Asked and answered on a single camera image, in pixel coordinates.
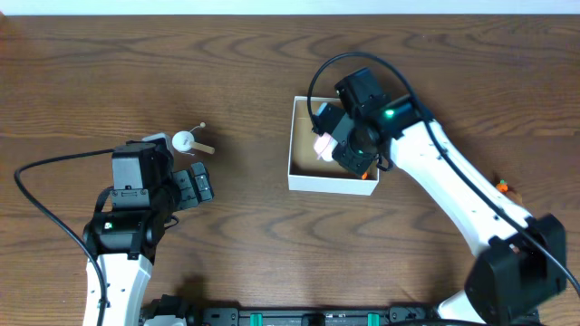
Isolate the pink duck toy with hat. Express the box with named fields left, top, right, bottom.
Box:
left=313, top=133, right=369, bottom=181

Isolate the brown plush toy orange top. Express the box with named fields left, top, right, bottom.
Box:
left=496, top=179, right=524, bottom=206

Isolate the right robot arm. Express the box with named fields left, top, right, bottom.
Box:
left=309, top=68, right=575, bottom=325

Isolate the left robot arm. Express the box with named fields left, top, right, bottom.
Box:
left=83, top=134, right=214, bottom=325

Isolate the white cardboard box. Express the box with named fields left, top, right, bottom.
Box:
left=287, top=96, right=380, bottom=196

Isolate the white drum toy wooden handle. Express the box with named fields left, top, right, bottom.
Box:
left=171, top=122, right=215, bottom=156

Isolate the right black cable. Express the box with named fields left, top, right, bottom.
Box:
left=306, top=51, right=580, bottom=298

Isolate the black cable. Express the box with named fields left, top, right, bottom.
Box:
left=13, top=148, right=117, bottom=326
left=306, top=51, right=580, bottom=298

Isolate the left black cable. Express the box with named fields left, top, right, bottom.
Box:
left=13, top=148, right=117, bottom=326

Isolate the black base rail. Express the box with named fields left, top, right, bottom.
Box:
left=144, top=293, right=541, bottom=326

